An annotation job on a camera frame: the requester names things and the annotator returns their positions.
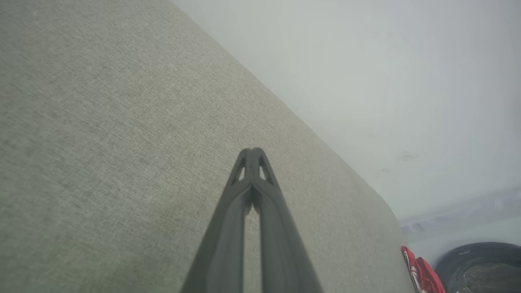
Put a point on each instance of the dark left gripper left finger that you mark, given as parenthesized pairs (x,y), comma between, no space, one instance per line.
(222,252)

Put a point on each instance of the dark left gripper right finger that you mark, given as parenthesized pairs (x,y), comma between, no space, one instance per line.
(285,252)

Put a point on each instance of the red and white garment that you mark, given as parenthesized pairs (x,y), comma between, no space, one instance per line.
(423,272)

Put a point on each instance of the black round tub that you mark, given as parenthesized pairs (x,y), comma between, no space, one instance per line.
(452,264)

